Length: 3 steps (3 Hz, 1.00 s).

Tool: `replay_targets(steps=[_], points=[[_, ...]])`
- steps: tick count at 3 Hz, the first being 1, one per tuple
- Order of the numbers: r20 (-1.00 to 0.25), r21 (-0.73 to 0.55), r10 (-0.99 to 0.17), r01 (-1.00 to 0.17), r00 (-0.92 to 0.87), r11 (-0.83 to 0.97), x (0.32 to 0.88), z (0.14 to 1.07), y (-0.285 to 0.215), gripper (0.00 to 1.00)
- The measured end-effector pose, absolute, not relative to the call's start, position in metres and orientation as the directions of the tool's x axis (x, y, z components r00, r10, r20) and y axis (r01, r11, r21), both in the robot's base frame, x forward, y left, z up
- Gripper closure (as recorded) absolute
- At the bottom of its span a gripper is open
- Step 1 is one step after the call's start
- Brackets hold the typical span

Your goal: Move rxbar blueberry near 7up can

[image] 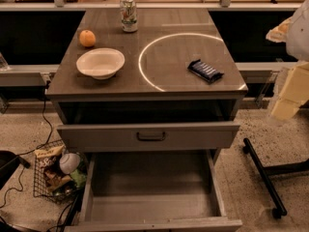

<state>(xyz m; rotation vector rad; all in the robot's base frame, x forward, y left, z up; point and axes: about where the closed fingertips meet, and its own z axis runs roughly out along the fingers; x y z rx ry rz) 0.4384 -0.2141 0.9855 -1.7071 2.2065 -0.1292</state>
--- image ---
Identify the white bowl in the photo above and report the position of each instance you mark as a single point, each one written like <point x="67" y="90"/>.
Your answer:
<point x="101" y="63"/>

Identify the grey drawer cabinet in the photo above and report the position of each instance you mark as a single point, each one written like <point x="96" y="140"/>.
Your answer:
<point x="154" y="86"/>

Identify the open bottom drawer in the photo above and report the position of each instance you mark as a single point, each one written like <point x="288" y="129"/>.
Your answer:
<point x="153" y="192"/>

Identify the yellow chip bag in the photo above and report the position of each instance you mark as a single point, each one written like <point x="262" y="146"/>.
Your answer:
<point x="52" y="152"/>

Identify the green packet in basket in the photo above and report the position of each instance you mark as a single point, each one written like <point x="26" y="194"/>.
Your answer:
<point x="79" y="178"/>

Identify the upper grey drawer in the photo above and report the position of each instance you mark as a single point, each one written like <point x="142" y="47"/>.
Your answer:
<point x="148" y="137"/>

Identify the black wire basket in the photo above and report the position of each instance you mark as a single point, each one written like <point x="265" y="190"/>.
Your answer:
<point x="50" y="182"/>

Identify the green 7up can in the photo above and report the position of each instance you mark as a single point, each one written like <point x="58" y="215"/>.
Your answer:
<point x="128" y="15"/>

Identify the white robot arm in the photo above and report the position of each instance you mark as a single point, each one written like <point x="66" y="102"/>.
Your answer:
<point x="294" y="32"/>

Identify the black object at left edge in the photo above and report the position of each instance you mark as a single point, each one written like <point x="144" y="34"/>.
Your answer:
<point x="9" y="162"/>

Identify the white ball in basket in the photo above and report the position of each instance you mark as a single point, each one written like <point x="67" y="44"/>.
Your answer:
<point x="69" y="162"/>

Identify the black wheeled stand base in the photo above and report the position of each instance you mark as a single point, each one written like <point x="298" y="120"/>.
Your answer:
<point x="266" y="171"/>

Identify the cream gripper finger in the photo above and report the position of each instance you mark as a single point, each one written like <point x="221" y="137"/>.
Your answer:
<point x="294" y="93"/>

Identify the orange fruit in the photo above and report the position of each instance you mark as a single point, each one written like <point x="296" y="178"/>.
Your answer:
<point x="87" y="38"/>

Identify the dark blue rxbar wrapper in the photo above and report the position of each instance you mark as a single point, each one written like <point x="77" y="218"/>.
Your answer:
<point x="205" y="71"/>

